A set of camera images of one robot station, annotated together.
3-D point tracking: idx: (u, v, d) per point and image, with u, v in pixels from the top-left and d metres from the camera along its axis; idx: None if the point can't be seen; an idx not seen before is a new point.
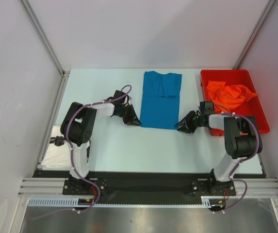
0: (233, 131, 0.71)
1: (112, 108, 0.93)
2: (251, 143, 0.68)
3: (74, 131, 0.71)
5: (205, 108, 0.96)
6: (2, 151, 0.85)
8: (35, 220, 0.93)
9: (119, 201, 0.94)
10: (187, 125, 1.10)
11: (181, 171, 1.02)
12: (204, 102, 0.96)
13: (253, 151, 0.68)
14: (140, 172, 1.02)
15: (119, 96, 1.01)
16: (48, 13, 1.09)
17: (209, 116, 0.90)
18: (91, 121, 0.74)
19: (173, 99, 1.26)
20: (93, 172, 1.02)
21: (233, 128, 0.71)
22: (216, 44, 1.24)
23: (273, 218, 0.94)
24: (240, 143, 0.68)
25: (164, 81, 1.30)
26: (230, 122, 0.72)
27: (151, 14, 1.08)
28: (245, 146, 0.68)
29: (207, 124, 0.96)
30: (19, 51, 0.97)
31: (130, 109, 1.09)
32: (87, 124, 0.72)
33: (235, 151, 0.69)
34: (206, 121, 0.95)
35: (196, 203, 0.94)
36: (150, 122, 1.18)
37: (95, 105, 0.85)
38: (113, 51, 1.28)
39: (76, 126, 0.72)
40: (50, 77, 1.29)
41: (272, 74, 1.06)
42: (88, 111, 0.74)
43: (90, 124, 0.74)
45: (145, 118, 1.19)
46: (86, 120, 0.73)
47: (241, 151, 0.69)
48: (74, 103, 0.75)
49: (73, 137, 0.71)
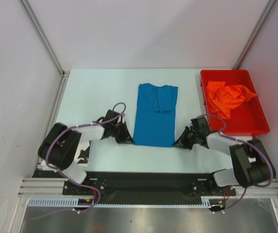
0: (244, 162, 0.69)
1: (102, 131, 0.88)
2: (263, 170, 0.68)
3: (54, 155, 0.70)
5: (199, 125, 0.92)
6: (2, 151, 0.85)
8: (35, 220, 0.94)
9: (119, 200, 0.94)
10: (183, 142, 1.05)
11: (180, 171, 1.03)
12: (197, 120, 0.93)
13: (267, 178, 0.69)
14: (138, 172, 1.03)
15: (111, 118, 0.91)
16: (48, 13, 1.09)
17: (207, 137, 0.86)
18: (73, 145, 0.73)
19: (170, 113, 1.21)
20: (93, 172, 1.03)
21: (243, 158, 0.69)
22: (216, 44, 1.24)
23: (273, 218, 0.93)
24: (253, 174, 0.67)
25: (159, 94, 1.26)
26: (237, 152, 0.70)
27: (151, 14, 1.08)
28: (259, 175, 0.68)
29: (205, 143, 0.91)
30: (19, 50, 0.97)
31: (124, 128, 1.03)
32: (68, 149, 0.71)
33: (250, 182, 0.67)
34: (203, 141, 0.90)
35: (196, 203, 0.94)
36: (145, 140, 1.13)
37: (81, 127, 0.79)
38: (113, 51, 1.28)
39: (56, 151, 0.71)
40: (51, 78, 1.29)
41: (272, 74, 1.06)
42: (71, 135, 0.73)
43: (73, 147, 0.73)
45: (140, 135, 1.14)
46: (68, 144, 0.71)
47: (255, 181, 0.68)
48: (59, 125, 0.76)
49: (53, 161, 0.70)
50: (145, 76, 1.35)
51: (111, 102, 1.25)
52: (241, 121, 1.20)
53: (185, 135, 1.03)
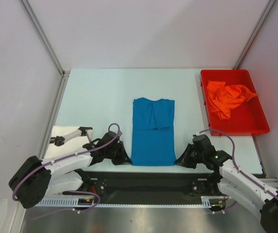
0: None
1: (89, 160, 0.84)
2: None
3: (20, 191, 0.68)
5: (204, 146, 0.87)
6: (2, 151, 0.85)
8: (35, 220, 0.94)
9: (119, 201, 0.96)
10: (186, 162, 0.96)
11: (181, 171, 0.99)
12: (200, 141, 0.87)
13: None
14: (139, 172, 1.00)
15: (107, 141, 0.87)
16: (47, 12, 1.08)
17: (220, 167, 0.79)
18: (40, 188, 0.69)
19: (168, 130, 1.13)
20: (94, 172, 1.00)
21: (277, 217, 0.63)
22: (216, 44, 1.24)
23: None
24: None
25: (155, 109, 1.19)
26: (272, 211, 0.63)
27: (151, 13, 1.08)
28: None
29: (216, 169, 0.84)
30: (18, 50, 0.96)
31: (121, 148, 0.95)
32: (33, 191, 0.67)
33: None
34: (214, 166, 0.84)
35: (195, 203, 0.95)
36: (142, 158, 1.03)
37: (59, 160, 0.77)
38: (113, 51, 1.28)
39: (23, 188, 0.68)
40: (51, 77, 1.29)
41: (272, 73, 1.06)
42: (39, 176, 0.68)
43: (40, 188, 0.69)
45: (137, 153, 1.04)
46: (35, 186, 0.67)
47: None
48: (34, 158, 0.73)
49: (18, 195, 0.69)
50: (145, 76, 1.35)
51: (111, 102, 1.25)
52: (241, 120, 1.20)
53: (188, 153, 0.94)
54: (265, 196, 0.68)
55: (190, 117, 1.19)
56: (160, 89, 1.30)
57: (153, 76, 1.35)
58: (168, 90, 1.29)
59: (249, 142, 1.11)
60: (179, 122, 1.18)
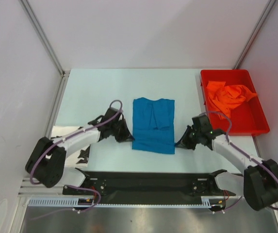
0: (259, 188, 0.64)
1: (98, 134, 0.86)
2: (277, 195, 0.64)
3: (39, 174, 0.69)
5: (201, 124, 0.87)
6: (2, 151, 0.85)
8: (35, 220, 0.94)
9: (119, 200, 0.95)
10: (185, 143, 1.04)
11: (179, 171, 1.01)
12: (198, 119, 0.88)
13: None
14: (141, 172, 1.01)
15: (110, 117, 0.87)
16: (48, 13, 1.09)
17: (213, 141, 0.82)
18: (57, 164, 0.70)
19: (168, 129, 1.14)
20: (93, 172, 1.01)
21: (258, 183, 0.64)
22: (216, 44, 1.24)
23: (273, 218, 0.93)
24: (264, 197, 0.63)
25: (155, 109, 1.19)
26: (253, 175, 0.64)
27: (151, 13, 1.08)
28: (269, 198, 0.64)
29: (209, 144, 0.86)
30: (18, 50, 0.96)
31: (123, 125, 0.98)
32: (51, 170, 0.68)
33: (261, 206, 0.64)
34: (207, 141, 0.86)
35: (196, 203, 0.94)
36: (143, 144, 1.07)
37: (70, 138, 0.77)
38: (113, 51, 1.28)
39: (41, 169, 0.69)
40: (51, 77, 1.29)
41: (272, 73, 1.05)
42: (54, 155, 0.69)
43: (57, 166, 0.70)
45: (138, 141, 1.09)
46: (52, 164, 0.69)
47: (267, 204, 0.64)
48: (44, 139, 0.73)
49: (38, 177, 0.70)
50: (145, 76, 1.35)
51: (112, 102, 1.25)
52: (240, 120, 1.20)
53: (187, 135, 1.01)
54: (249, 163, 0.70)
55: (189, 117, 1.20)
56: (160, 89, 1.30)
57: (153, 76, 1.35)
58: (168, 90, 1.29)
59: (249, 142, 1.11)
60: (179, 122, 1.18)
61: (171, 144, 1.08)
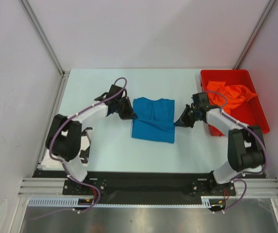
0: (239, 148, 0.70)
1: (106, 109, 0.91)
2: (257, 159, 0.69)
3: (59, 147, 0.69)
5: (200, 100, 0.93)
6: (2, 151, 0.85)
8: (35, 220, 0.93)
9: (119, 200, 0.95)
10: (184, 122, 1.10)
11: (179, 171, 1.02)
12: (198, 95, 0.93)
13: (257, 163, 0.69)
14: (142, 172, 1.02)
15: (115, 92, 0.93)
16: (48, 13, 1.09)
17: (207, 113, 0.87)
18: (76, 137, 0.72)
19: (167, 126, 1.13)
20: (93, 172, 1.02)
21: (238, 143, 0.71)
22: (216, 44, 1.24)
23: (273, 218, 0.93)
24: (245, 158, 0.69)
25: (155, 109, 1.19)
26: (235, 136, 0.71)
27: (151, 13, 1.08)
28: (250, 160, 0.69)
29: (204, 118, 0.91)
30: (18, 51, 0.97)
31: (128, 103, 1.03)
32: (72, 141, 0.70)
33: (240, 166, 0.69)
34: (202, 115, 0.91)
35: (196, 203, 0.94)
36: (143, 135, 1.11)
37: (82, 113, 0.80)
38: (113, 51, 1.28)
39: (61, 142, 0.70)
40: (51, 77, 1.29)
41: (272, 73, 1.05)
42: (72, 126, 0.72)
43: (76, 139, 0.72)
45: (138, 131, 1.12)
46: (71, 136, 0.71)
47: (246, 165, 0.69)
48: (59, 116, 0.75)
49: (58, 153, 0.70)
50: (145, 76, 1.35)
51: None
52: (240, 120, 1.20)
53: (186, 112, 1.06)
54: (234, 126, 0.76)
55: None
56: (160, 89, 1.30)
57: (152, 76, 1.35)
58: (168, 90, 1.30)
59: None
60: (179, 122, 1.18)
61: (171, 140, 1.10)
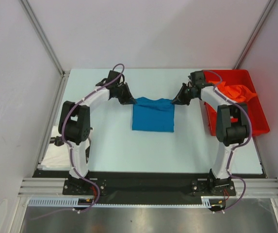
0: (225, 121, 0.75)
1: (107, 92, 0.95)
2: (241, 131, 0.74)
3: (72, 131, 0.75)
5: (196, 77, 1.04)
6: (2, 151, 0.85)
8: (35, 220, 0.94)
9: (119, 201, 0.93)
10: (180, 99, 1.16)
11: (179, 171, 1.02)
12: (195, 73, 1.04)
13: (241, 136, 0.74)
14: (142, 172, 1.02)
15: (114, 77, 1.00)
16: (48, 13, 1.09)
17: (202, 90, 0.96)
18: (86, 119, 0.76)
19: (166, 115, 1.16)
20: (93, 172, 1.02)
21: (225, 117, 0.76)
22: (216, 43, 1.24)
23: (273, 218, 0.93)
24: (230, 130, 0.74)
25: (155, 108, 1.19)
26: (223, 110, 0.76)
27: (151, 13, 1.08)
28: (234, 132, 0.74)
29: (199, 94, 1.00)
30: (19, 51, 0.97)
31: (126, 89, 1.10)
32: (84, 124, 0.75)
33: (225, 137, 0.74)
34: (197, 91, 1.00)
35: (196, 203, 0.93)
36: (142, 124, 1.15)
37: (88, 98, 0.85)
38: (113, 51, 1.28)
39: (73, 127, 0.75)
40: (51, 77, 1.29)
41: (272, 73, 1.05)
42: (81, 111, 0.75)
43: (86, 122, 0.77)
45: (138, 124, 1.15)
46: (81, 120, 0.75)
47: (231, 137, 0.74)
48: (67, 103, 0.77)
49: (72, 136, 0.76)
50: (145, 75, 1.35)
51: (112, 102, 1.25)
52: None
53: (182, 91, 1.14)
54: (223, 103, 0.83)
55: (189, 117, 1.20)
56: (160, 89, 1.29)
57: (153, 76, 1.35)
58: (168, 90, 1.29)
59: (249, 142, 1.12)
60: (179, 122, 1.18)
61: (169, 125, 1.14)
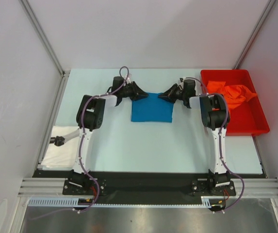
0: (207, 108, 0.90)
1: (116, 100, 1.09)
2: (221, 117, 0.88)
3: (88, 119, 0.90)
5: (188, 88, 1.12)
6: (2, 151, 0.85)
8: (35, 220, 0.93)
9: (119, 201, 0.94)
10: (170, 97, 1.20)
11: (178, 171, 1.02)
12: (187, 84, 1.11)
13: (223, 120, 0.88)
14: (141, 172, 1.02)
15: (118, 86, 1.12)
16: (48, 13, 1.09)
17: (190, 99, 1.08)
18: (101, 110, 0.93)
19: (167, 108, 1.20)
20: (93, 172, 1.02)
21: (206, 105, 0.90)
22: (216, 43, 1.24)
23: (273, 218, 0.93)
24: (211, 117, 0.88)
25: (155, 106, 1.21)
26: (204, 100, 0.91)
27: (151, 14, 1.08)
28: (216, 118, 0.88)
29: (188, 106, 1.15)
30: (19, 51, 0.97)
31: (132, 87, 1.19)
32: (99, 113, 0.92)
33: (209, 122, 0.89)
34: (187, 103, 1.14)
35: (196, 203, 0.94)
36: (143, 118, 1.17)
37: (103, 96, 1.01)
38: (114, 51, 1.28)
39: (89, 115, 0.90)
40: (51, 77, 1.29)
41: (272, 72, 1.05)
42: (98, 104, 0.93)
43: (101, 112, 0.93)
45: (138, 118, 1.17)
46: (97, 109, 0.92)
47: (213, 122, 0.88)
48: (87, 96, 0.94)
49: (88, 123, 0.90)
50: (145, 76, 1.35)
51: None
52: (240, 121, 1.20)
53: (174, 91, 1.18)
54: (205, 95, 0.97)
55: (190, 116, 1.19)
56: (160, 89, 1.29)
57: (152, 76, 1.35)
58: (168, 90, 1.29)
59: (249, 142, 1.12)
60: (179, 121, 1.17)
61: (170, 114, 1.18)
